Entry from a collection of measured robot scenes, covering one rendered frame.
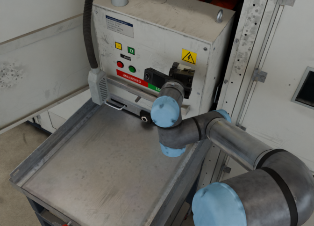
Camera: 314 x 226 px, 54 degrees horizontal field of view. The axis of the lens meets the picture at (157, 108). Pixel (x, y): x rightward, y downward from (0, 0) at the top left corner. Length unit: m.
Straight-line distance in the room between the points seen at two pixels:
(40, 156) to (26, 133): 1.26
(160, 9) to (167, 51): 0.16
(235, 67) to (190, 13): 0.27
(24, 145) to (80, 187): 1.35
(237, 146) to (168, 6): 0.64
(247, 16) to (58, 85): 0.91
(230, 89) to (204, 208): 0.80
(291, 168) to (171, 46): 0.66
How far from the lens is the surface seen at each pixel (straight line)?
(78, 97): 1.90
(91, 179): 1.29
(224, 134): 0.81
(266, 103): 1.25
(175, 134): 0.87
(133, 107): 1.45
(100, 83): 1.34
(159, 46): 1.13
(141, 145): 1.37
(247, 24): 1.12
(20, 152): 2.54
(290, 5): 1.05
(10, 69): 1.38
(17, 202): 2.31
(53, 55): 1.44
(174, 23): 1.10
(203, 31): 1.08
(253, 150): 0.71
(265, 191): 0.56
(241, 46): 1.17
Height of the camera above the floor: 1.91
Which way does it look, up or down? 46 degrees down
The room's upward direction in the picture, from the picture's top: 3 degrees clockwise
